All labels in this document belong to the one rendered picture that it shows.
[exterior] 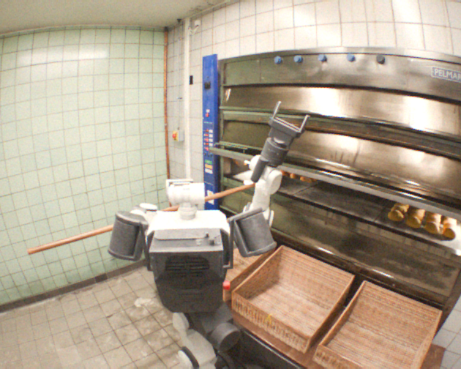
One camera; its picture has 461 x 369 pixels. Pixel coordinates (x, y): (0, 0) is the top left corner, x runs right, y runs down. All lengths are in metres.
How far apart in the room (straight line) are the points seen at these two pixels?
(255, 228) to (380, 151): 0.79
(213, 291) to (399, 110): 1.10
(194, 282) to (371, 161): 1.01
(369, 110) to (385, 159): 0.25
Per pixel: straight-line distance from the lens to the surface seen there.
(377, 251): 1.50
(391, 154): 1.33
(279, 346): 1.46
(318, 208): 1.54
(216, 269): 0.72
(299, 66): 1.56
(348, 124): 1.38
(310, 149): 1.49
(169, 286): 0.77
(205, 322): 0.95
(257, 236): 0.83
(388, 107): 1.32
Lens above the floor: 1.76
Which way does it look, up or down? 18 degrees down
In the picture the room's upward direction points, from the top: straight up
